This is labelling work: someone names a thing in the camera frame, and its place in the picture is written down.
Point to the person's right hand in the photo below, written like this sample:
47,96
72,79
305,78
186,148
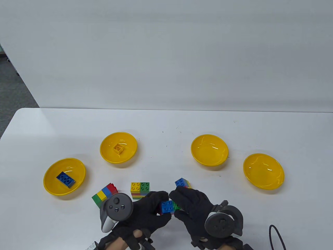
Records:
195,208

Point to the person's left hand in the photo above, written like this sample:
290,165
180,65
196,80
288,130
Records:
145,216

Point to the large chequered toy brick stack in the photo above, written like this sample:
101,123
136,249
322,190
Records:
166,207

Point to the grey hand controller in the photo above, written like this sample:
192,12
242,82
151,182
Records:
117,208
221,225

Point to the stepped toy brick stack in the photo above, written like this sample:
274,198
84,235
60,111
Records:
180,182

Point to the cube shaped toy brick stack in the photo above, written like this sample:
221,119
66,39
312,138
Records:
136,187

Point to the striped toy brick stack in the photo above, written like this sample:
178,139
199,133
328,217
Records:
100,196

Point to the yellow square toy brick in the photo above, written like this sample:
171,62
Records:
118,148

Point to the blue long toy brick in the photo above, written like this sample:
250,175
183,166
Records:
65,179

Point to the person's left forearm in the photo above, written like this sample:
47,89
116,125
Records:
117,244

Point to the yellow plastic bowl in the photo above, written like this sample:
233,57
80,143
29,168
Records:
52,185
209,151
127,145
265,169

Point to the black left wrist camera unit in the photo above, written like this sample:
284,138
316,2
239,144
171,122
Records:
93,246

